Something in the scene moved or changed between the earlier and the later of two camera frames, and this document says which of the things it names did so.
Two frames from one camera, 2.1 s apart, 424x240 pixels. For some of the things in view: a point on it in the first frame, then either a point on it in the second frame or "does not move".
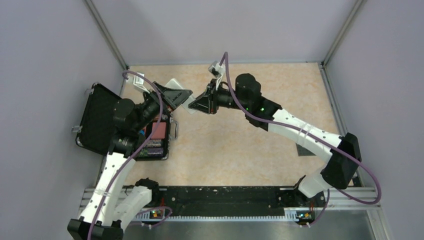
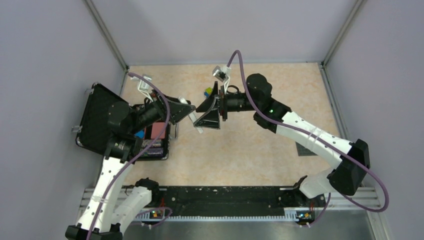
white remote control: (173, 83) to (193, 116)
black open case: (95, 130) does not move
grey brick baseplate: (303, 151) does not move
